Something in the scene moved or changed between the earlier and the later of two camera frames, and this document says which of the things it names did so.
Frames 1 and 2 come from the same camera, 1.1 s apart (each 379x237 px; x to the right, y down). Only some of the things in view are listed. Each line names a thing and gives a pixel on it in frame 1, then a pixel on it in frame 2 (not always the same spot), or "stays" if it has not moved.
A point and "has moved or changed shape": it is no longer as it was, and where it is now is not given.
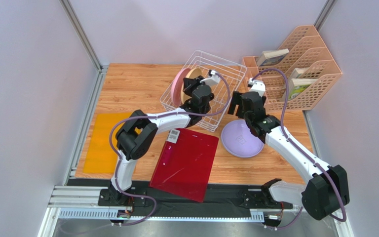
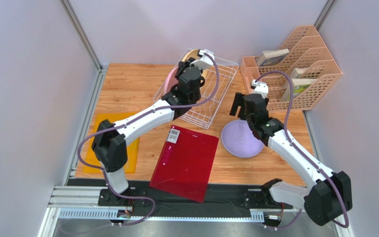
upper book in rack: x=269 y=57 stays
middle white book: x=297 y=72 stays
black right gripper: x=238 y=104 stays
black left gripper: x=188 y=84 -> x=183 y=66
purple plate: x=238 y=141 stays
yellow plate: x=192 y=74 has moved or changed shape
